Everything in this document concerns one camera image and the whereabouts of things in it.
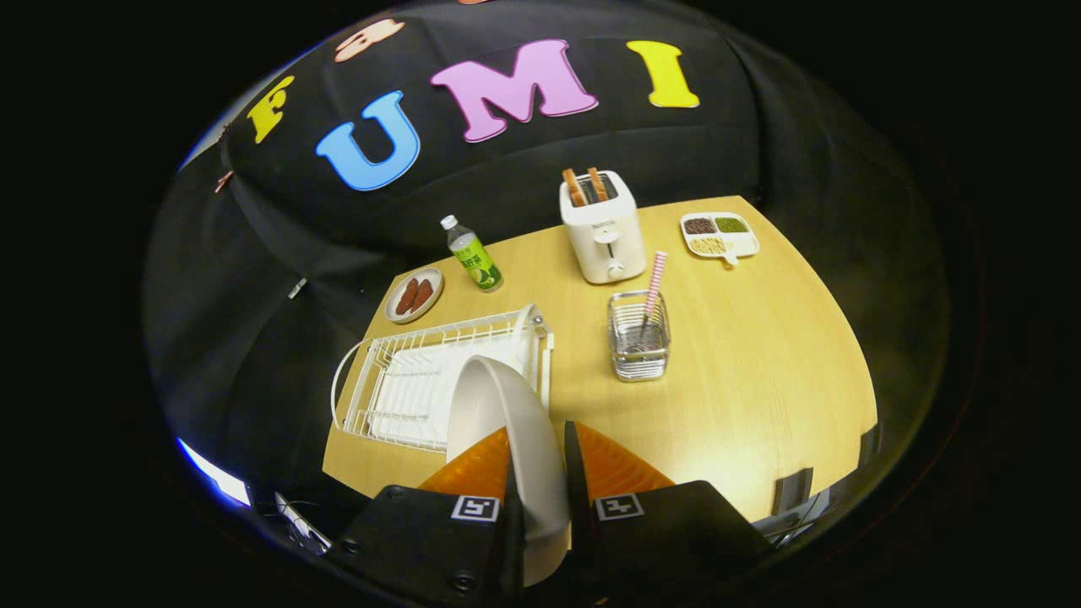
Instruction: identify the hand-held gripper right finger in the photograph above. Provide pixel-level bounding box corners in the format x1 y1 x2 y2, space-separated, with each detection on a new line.
563 421 774 605

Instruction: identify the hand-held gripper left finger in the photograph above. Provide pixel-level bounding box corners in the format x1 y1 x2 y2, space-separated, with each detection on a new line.
325 426 526 605

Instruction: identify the white plate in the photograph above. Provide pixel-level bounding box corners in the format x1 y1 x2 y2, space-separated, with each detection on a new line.
445 355 572 588

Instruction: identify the metal wire basket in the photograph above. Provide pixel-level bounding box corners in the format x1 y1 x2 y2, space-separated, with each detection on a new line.
606 290 671 383

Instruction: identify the white wire dish rack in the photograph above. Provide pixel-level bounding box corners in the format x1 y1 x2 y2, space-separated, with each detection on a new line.
330 304 556 453

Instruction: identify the pink checked handle spoon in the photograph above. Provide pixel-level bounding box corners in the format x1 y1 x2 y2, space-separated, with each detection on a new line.
629 251 668 354

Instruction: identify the white device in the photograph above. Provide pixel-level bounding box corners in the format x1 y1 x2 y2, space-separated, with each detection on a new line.
274 494 332 556

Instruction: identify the green label plastic bottle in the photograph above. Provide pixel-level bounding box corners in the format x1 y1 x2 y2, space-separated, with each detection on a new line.
440 214 503 293

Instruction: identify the small white saucer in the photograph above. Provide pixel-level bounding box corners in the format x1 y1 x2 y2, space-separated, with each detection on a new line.
385 267 445 325

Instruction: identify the white toaster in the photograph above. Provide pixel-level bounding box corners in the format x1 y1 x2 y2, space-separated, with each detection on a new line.
559 170 648 285

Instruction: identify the white divided bean tray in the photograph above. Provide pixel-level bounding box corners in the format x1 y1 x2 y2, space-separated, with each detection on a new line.
680 211 761 269

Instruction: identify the computer monitor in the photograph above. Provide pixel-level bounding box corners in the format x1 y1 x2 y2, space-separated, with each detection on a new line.
177 437 252 508

